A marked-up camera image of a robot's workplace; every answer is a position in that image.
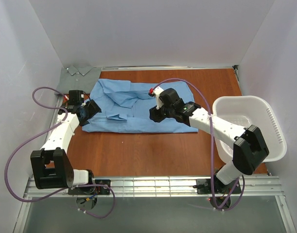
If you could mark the white plastic laundry basket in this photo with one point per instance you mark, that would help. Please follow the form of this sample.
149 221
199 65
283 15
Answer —
252 110

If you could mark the aluminium back frame rail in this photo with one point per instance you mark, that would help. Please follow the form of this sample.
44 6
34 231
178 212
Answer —
144 68

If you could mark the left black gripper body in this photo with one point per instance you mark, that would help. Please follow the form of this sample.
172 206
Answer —
92 109

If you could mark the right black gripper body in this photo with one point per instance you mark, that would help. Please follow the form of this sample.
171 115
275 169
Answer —
156 115

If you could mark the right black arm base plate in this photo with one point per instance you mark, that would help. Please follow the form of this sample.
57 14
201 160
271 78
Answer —
203 186

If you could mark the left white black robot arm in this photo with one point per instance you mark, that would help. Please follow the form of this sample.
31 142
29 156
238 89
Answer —
50 164

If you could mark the aluminium front frame rail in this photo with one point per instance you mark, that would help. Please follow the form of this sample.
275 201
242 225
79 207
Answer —
179 186

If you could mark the folded grey long sleeve shirt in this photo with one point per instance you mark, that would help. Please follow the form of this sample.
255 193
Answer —
78 78

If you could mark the aluminium frame rail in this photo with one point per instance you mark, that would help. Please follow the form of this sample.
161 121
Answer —
179 186
144 68
45 131
236 72

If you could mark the light blue long sleeve shirt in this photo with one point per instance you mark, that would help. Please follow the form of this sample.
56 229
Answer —
125 109

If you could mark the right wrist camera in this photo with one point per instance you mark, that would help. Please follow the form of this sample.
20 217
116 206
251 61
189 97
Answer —
156 92

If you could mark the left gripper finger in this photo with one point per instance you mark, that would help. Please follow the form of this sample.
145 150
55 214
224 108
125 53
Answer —
83 121
92 108

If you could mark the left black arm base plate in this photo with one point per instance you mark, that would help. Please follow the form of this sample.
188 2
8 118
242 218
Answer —
89 191

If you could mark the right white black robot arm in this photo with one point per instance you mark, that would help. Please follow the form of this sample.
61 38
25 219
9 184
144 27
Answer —
248 144

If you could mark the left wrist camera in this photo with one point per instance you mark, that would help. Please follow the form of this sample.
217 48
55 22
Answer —
66 97

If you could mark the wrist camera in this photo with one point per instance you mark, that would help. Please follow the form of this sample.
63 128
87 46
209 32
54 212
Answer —
66 97
156 92

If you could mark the aluminium left frame rail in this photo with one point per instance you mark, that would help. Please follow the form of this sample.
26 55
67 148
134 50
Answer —
45 131

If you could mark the aluminium right frame rail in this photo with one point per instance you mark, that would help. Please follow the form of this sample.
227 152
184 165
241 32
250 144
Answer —
236 72

